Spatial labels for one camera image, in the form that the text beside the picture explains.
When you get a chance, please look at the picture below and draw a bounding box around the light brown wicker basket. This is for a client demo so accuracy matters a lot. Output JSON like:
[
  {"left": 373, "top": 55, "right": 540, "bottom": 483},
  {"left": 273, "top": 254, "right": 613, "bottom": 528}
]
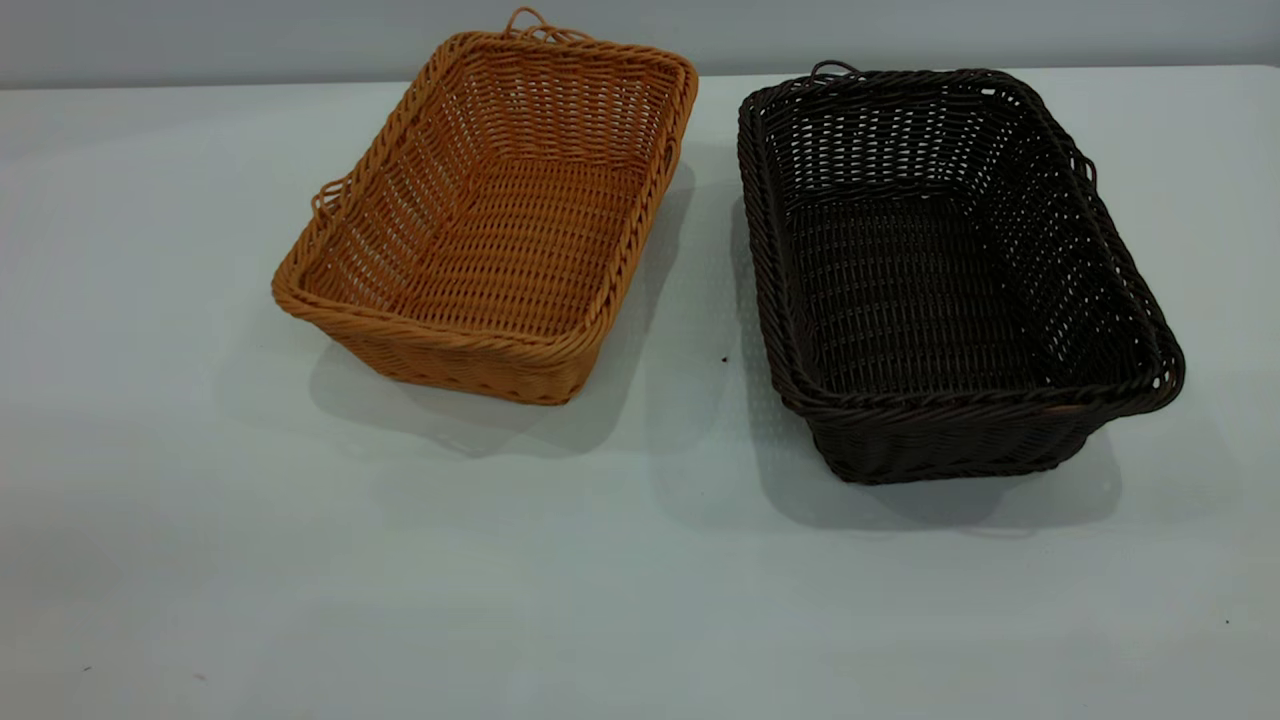
[{"left": 271, "top": 7, "right": 699, "bottom": 407}]

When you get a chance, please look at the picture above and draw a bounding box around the dark brown wicker basket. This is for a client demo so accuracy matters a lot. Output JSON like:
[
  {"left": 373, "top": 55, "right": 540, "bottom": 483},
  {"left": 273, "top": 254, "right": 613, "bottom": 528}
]
[{"left": 737, "top": 61, "right": 1187, "bottom": 487}]

